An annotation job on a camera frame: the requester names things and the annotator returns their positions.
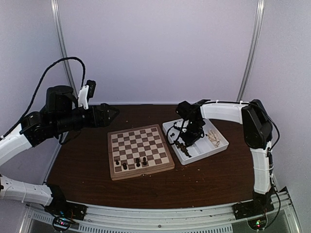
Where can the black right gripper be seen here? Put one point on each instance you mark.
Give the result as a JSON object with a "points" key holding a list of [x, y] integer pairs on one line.
{"points": [[190, 140]]}

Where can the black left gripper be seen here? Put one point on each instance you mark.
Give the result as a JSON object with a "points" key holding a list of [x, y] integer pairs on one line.
{"points": [[95, 121]]}

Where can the dark chess bishop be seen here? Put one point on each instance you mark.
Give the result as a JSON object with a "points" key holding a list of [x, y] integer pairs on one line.
{"points": [[185, 151]]}

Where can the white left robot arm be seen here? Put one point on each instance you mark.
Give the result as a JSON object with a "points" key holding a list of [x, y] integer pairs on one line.
{"points": [[29, 149]]}

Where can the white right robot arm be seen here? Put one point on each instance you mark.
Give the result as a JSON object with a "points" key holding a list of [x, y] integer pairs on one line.
{"points": [[257, 131]]}

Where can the dark chess knight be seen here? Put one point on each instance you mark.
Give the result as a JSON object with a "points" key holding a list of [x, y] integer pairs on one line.
{"points": [[180, 146]]}

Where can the pile of white chess pieces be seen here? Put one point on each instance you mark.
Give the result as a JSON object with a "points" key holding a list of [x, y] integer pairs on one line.
{"points": [[213, 138]]}

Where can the wooden chess board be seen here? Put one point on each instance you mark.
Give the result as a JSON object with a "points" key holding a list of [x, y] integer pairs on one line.
{"points": [[127, 145]]}

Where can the white plastic divided tray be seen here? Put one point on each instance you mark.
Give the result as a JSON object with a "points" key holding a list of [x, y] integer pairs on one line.
{"points": [[201, 149]]}

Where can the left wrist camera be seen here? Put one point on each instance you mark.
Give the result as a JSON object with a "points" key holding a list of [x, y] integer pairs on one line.
{"points": [[86, 92]]}

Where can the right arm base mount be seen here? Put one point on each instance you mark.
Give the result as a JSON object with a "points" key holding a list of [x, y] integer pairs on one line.
{"points": [[260, 204]]}

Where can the aluminium front rail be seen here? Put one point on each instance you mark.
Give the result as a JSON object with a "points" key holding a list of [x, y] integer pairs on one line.
{"points": [[211, 219]]}

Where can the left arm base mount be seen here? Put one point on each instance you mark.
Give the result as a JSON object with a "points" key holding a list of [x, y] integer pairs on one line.
{"points": [[61, 207]]}

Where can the left aluminium frame post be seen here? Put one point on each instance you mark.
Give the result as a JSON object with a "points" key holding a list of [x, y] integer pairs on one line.
{"points": [[62, 46]]}

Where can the aluminium frame post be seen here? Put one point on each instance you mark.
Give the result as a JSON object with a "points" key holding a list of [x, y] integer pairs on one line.
{"points": [[62, 46], [253, 47]]}

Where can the right aluminium frame post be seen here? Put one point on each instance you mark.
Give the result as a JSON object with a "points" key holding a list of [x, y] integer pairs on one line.
{"points": [[253, 47]]}

